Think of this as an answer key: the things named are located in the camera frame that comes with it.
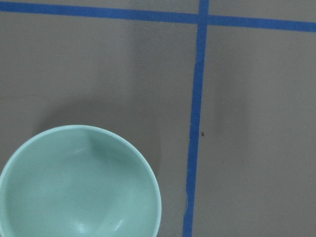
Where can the green bowl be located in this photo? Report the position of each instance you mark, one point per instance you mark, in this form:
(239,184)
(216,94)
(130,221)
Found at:
(78,181)

